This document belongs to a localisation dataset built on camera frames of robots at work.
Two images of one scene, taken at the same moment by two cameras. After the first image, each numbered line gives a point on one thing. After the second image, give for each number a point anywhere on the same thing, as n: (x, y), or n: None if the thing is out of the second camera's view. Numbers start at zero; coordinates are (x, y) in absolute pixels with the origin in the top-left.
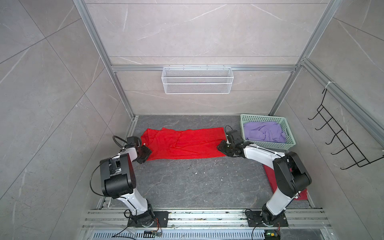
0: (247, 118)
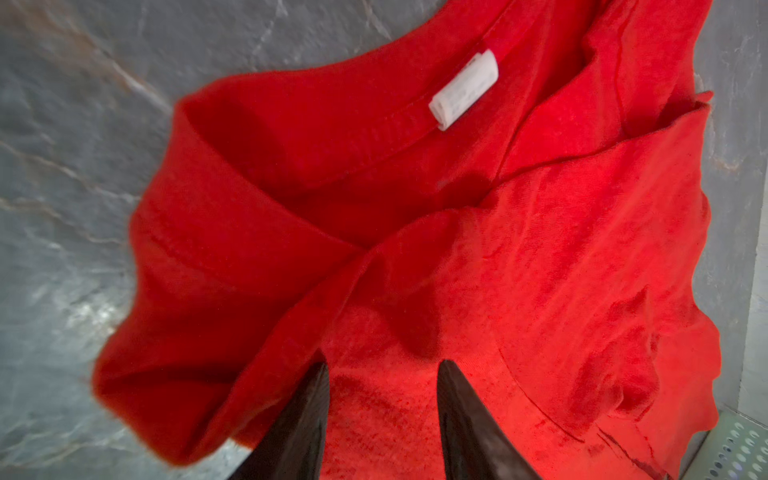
0: (735, 448)
